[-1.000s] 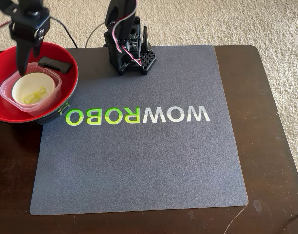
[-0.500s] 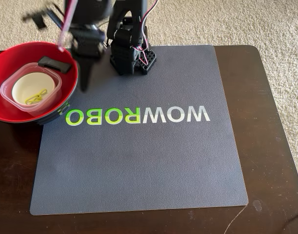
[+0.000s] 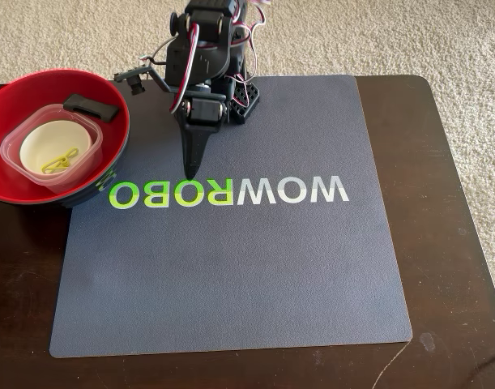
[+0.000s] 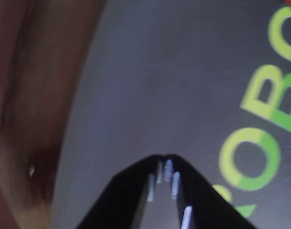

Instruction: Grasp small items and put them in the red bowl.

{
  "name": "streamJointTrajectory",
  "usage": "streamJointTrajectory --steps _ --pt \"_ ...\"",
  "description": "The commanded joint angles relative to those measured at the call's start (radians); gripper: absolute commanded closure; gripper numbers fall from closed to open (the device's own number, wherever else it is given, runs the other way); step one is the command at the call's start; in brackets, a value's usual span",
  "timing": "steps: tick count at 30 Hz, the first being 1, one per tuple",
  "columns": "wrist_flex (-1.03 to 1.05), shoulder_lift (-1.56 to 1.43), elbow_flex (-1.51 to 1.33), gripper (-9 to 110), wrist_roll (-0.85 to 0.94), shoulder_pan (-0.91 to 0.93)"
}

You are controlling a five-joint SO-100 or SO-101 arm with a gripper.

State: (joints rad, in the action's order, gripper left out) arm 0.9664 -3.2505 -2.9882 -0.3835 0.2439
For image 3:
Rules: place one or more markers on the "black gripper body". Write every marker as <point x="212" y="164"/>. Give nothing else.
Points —
<point x="200" y="110"/>

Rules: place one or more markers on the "dark grey plastic buckle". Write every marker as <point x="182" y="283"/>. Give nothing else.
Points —
<point x="91" y="107"/>

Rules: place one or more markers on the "large red bowl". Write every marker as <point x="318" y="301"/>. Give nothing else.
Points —
<point x="28" y="89"/>

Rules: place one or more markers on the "grey WOWROBO mat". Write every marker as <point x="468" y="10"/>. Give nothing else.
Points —
<point x="231" y="263"/>

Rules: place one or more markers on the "small white ceramic bowl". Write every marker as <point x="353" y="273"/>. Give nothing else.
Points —
<point x="48" y="142"/>

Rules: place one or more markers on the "clear square plastic container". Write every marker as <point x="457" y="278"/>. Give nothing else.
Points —
<point x="10" y="150"/>

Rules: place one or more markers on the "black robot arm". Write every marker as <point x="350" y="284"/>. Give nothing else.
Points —
<point x="208" y="56"/>

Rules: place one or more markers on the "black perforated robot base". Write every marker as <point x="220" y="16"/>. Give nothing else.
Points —
<point x="247" y="99"/>

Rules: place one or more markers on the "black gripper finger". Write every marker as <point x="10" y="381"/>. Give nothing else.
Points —
<point x="193" y="150"/>

